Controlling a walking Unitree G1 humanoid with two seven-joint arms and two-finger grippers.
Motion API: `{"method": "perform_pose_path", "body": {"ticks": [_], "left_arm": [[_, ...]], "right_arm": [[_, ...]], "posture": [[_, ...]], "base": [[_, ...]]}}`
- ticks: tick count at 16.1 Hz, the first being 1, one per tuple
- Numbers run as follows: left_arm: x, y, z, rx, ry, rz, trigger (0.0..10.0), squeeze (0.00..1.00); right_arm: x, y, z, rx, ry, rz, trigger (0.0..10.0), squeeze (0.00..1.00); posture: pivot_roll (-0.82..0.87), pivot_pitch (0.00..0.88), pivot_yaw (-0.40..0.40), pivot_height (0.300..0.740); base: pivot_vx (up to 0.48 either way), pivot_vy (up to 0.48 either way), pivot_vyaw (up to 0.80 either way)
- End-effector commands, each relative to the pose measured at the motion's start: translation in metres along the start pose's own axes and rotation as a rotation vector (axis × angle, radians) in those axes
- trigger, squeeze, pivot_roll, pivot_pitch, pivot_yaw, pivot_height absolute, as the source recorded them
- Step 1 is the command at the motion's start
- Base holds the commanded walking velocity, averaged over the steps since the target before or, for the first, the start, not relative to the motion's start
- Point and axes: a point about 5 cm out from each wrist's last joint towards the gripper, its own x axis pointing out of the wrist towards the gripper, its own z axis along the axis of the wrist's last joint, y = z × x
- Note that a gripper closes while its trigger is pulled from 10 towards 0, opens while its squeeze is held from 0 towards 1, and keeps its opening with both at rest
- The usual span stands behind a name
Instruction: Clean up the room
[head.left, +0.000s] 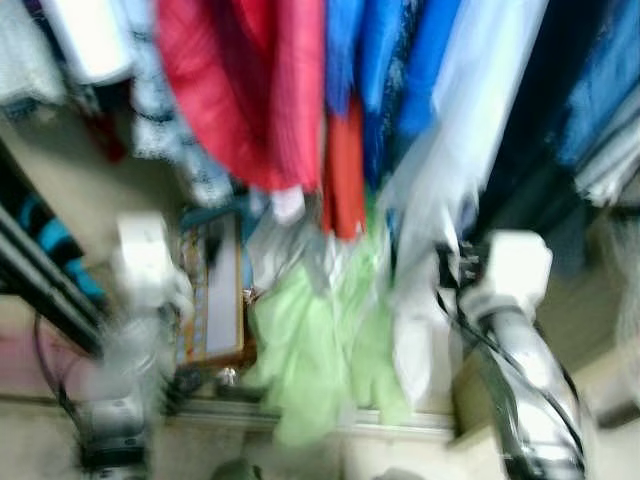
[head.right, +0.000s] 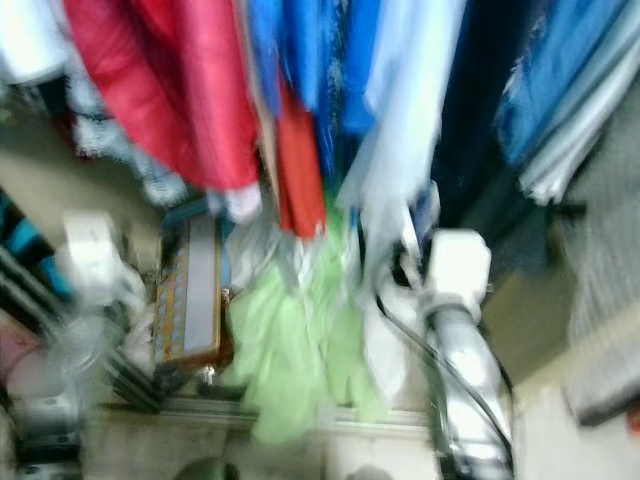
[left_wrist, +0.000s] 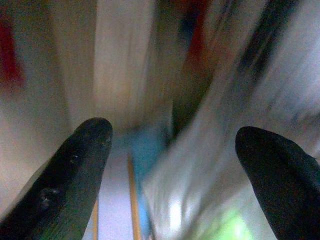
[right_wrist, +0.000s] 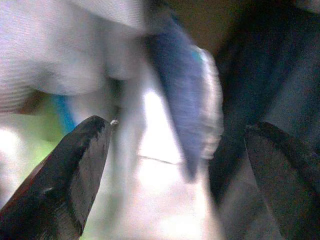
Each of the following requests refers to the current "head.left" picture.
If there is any orange hanging garment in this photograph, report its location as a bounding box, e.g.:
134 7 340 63
320 98 367 241

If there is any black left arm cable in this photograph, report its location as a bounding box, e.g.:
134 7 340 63
32 313 83 426

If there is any robot left leg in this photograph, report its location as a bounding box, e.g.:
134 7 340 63
210 458 264 480

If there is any denim blue hanging garment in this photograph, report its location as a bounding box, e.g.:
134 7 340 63
553 0 640 208

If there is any pale blue hanging garment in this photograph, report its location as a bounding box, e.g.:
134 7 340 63
383 0 550 296

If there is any red hanging garment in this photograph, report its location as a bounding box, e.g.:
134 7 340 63
155 0 327 194

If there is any bright blue hanging garment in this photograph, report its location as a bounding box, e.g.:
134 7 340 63
325 0 463 188

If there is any light green garment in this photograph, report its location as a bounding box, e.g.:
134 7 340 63
243 222 413 448

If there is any grey knit garment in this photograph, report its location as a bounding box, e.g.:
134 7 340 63
0 0 68 113

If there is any plain white hanging garment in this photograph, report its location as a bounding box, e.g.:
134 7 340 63
40 0 138 88

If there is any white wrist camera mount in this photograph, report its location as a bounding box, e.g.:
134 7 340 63
112 212 193 313
465 232 554 318

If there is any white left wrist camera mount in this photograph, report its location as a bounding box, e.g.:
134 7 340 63
112 212 193 313

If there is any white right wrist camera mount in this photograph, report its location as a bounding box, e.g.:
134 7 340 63
465 232 554 318

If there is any white lace patterned garment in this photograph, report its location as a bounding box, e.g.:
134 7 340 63
122 0 238 208

